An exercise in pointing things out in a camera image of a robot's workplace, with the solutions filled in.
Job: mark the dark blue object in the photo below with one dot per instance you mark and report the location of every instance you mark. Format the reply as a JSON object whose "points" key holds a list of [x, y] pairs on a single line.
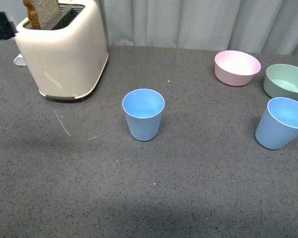
{"points": [[7, 27]]}

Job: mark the grey white curtain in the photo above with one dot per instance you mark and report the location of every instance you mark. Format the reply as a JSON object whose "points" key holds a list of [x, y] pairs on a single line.
{"points": [[253, 26]]}

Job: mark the toast bread slice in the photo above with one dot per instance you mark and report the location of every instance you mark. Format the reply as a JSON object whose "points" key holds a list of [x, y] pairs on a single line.
{"points": [[41, 13]]}

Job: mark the cream white toaster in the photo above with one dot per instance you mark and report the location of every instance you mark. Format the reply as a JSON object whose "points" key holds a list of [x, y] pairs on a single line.
{"points": [[66, 63]]}

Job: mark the light blue plastic cup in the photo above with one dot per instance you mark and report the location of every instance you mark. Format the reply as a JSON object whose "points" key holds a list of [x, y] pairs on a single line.
{"points": [[278, 125]]}

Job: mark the pink plastic bowl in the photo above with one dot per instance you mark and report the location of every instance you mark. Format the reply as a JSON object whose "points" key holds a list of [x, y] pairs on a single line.
{"points": [[236, 68]]}

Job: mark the green plastic bowl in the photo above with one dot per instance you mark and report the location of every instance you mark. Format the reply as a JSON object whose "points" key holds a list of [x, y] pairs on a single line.
{"points": [[281, 80]]}

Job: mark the white power plug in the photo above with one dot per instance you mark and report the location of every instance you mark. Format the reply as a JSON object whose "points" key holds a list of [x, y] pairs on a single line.
{"points": [[19, 60]]}

